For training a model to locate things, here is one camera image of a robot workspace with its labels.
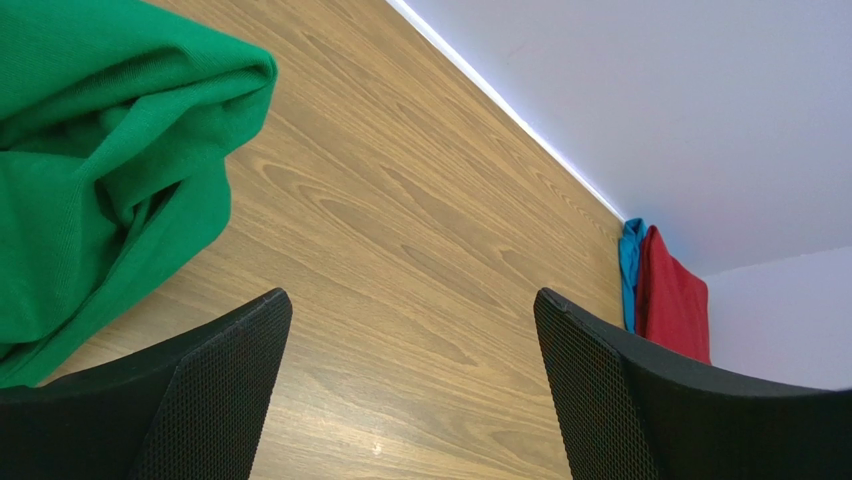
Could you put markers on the blue folded t-shirt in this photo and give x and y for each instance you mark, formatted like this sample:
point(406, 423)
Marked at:
point(629, 249)

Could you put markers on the red folded t-shirt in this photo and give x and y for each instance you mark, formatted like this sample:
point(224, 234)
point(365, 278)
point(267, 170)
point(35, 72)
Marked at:
point(671, 302)

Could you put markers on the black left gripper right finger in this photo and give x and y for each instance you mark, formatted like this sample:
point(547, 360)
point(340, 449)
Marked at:
point(630, 409)

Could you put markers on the green t-shirt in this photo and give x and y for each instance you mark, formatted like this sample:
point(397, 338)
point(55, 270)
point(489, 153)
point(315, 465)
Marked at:
point(116, 121)

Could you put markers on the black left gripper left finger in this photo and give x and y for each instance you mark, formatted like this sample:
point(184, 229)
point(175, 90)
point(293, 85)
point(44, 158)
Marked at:
point(190, 407)

